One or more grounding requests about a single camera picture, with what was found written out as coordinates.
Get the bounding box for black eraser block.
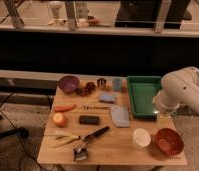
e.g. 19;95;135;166
79;115;100;125

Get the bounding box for black handled brush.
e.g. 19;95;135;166
73;126;110;162

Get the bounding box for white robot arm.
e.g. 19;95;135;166
153;67;199;128

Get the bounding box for green plastic tray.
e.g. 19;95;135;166
126;76;161;119

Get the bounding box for red bowl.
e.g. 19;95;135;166
155;128;184;156

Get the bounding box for white cup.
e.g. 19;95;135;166
132;128;151;148

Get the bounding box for grey blue cloth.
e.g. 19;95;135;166
110;105;130;128

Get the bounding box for blue sponge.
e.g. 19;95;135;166
99;92;116;104

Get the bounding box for blue cup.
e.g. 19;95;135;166
112;78;122;91

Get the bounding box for small metal cup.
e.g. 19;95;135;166
97;78;106;90

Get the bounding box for wooden table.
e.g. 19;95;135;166
38;81;187;166

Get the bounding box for thin metal fork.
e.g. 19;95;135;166
82;106;110;110

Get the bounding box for dark red grapes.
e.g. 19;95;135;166
76;82;96;97

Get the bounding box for purple bowl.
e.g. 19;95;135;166
58;75;80;93

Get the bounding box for orange carrot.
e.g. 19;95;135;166
53;104;77;112

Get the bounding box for red yellow apple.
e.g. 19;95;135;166
52;113;67;127

